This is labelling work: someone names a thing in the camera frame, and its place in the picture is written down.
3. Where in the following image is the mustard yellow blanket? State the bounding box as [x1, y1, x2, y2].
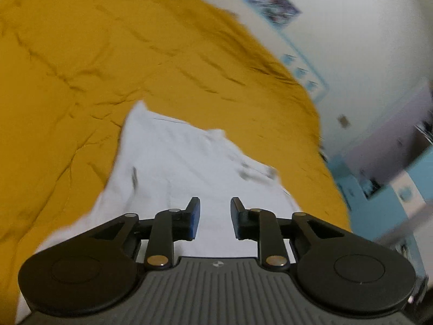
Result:
[0, 0, 352, 315]

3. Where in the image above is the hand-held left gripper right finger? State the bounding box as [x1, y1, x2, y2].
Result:
[230, 196, 342, 270]

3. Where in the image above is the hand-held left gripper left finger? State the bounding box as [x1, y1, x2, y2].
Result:
[88, 196, 201, 270]

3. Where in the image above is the blue bordered wall panel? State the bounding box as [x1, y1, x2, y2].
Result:
[189, 0, 329, 101]

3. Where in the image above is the blue and white cabinet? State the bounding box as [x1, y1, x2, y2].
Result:
[325, 84, 433, 278]

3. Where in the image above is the white printed t-shirt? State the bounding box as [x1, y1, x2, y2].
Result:
[15, 100, 303, 325]

